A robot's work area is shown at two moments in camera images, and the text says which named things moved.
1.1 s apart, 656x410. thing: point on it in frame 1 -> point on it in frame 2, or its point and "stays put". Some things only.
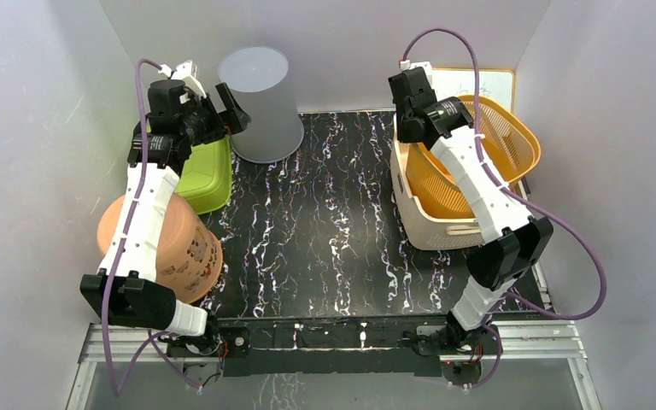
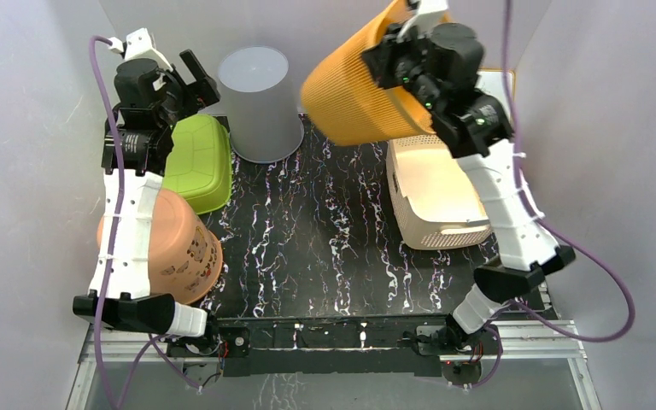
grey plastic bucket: x=257 y=79 stays put
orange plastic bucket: x=189 y=260 stays put
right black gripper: x=400 y=134 -> x=380 y=57
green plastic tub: x=206 y=179 stays put
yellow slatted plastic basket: x=510 y=145 -> x=343 y=97
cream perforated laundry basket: x=424 y=226 stays put
